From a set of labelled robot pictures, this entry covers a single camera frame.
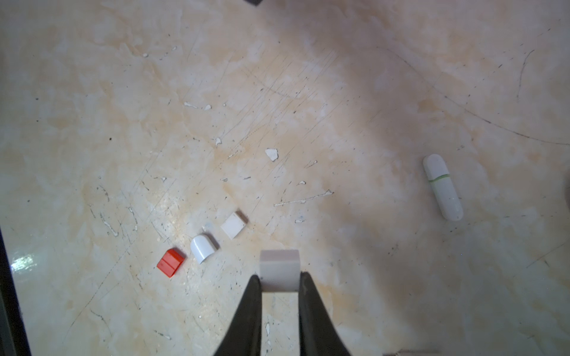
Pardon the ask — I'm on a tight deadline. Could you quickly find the white square usb cap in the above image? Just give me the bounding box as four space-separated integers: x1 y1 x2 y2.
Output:
221 212 247 240

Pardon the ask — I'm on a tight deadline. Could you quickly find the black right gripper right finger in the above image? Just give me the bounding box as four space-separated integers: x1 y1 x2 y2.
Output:
298 271 350 355

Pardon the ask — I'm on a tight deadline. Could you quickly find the white usb drive green stripe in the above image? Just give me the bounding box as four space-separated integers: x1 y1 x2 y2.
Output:
422 154 463 222

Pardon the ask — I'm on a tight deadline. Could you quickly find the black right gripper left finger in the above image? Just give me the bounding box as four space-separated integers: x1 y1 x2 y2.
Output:
215 274 262 356

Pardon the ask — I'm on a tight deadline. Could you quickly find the red usb cap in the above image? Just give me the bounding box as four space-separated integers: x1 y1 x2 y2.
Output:
157 248 186 278

